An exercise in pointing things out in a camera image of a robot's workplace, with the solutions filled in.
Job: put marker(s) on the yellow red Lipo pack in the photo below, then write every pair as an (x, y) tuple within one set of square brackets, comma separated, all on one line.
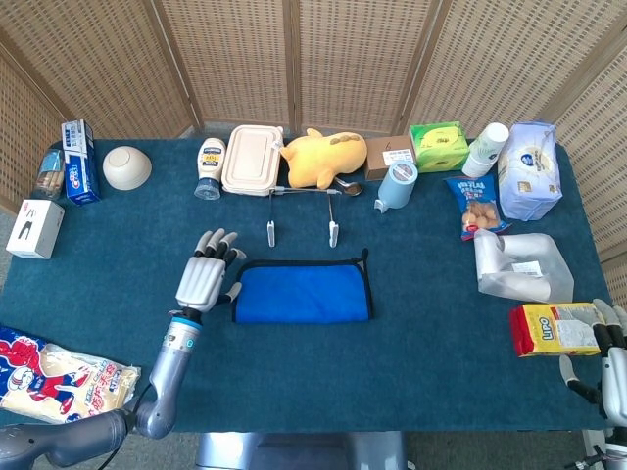
[(539, 330)]

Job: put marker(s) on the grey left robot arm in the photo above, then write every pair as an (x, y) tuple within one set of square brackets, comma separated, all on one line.
[(171, 367)]

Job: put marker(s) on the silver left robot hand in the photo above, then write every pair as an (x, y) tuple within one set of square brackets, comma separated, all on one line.
[(201, 284)]

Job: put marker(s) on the beige plastic lunch box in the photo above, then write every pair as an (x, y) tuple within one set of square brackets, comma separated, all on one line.
[(250, 159)]

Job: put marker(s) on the stack of paper cups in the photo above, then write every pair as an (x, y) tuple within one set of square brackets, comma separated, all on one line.
[(485, 147)]

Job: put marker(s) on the blue cloth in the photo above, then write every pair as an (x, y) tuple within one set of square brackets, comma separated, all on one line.
[(303, 294)]

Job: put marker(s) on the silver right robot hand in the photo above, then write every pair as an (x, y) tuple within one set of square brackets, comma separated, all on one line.
[(617, 382)]

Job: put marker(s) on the white blue soft pack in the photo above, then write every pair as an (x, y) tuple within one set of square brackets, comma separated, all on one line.
[(529, 171)]

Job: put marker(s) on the metal spoon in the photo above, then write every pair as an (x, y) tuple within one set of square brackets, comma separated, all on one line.
[(352, 188)]

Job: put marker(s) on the green tissue pack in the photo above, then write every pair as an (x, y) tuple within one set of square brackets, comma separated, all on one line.
[(438, 147)]

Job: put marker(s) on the clear jar with sticks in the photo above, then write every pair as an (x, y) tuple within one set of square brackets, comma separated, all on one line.
[(49, 176)]

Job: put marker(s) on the red blue noodle package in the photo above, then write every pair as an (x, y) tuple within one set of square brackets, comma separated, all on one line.
[(49, 372)]

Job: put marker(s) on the blue biscuit snack bag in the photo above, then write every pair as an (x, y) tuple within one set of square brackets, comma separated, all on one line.
[(472, 205)]

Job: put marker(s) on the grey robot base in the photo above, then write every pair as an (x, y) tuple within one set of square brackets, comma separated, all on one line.
[(294, 453)]

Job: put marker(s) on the light blue cup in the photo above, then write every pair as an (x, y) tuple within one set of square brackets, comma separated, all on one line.
[(397, 191)]

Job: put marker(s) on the metal rack with spoon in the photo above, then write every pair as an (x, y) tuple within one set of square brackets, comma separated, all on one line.
[(271, 235)]

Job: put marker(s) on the mayonnaise squeeze bottle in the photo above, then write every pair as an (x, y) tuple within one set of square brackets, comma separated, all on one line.
[(211, 161)]

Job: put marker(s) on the woven rattan folding screen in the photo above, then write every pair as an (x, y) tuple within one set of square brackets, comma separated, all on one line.
[(343, 59)]

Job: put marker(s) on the cream upturned bowl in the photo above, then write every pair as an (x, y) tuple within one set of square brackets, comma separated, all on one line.
[(126, 169)]

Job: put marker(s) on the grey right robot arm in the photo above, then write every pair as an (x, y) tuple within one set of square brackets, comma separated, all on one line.
[(619, 445)]

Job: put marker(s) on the brown cardboard box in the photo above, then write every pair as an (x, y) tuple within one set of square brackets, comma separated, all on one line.
[(382, 152)]

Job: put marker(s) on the yellow plush toy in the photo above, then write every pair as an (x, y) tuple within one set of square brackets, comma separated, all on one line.
[(323, 159)]

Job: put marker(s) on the white box black print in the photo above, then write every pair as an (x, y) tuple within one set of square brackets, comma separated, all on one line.
[(34, 230)]

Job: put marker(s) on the blue carpet table cover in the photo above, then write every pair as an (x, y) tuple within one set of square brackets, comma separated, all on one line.
[(416, 367)]

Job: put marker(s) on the translucent white plastic bag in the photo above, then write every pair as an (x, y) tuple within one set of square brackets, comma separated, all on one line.
[(524, 269)]

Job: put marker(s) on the blue white toothpaste box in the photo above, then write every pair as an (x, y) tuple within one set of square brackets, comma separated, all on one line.
[(81, 166)]

